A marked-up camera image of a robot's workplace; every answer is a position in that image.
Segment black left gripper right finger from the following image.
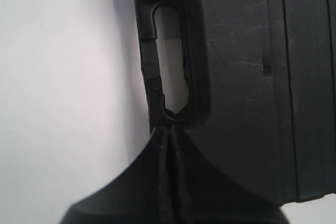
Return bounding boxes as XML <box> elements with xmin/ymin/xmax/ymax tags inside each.
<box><xmin>167</xmin><ymin>126</ymin><xmax>289</xmax><ymax>223</ymax></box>

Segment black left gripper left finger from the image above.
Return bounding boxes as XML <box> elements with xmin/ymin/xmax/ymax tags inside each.
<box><xmin>61</xmin><ymin>127</ymin><xmax>181</xmax><ymax>223</ymax></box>

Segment black plastic tool case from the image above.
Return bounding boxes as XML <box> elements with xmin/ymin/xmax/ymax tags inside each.
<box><xmin>135</xmin><ymin>0</ymin><xmax>335</xmax><ymax>205</ymax></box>

